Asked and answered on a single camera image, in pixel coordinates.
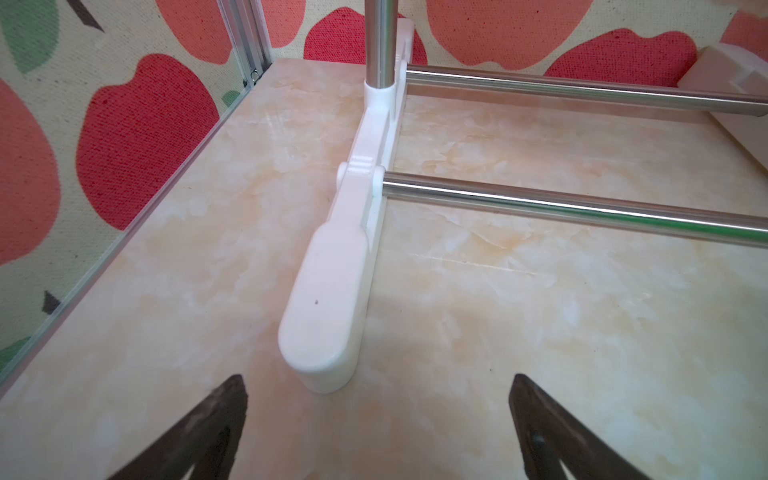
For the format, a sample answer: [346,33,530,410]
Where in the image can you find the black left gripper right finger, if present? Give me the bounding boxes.
[508,373,647,479]

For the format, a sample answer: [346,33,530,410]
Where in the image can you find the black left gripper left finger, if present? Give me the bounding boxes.
[111,374,248,479]

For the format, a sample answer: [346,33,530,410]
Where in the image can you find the white and steel clothes rack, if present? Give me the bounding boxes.
[278,1,767,394]

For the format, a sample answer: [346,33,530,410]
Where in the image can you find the aluminium frame post left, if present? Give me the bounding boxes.
[218,0,273,89]

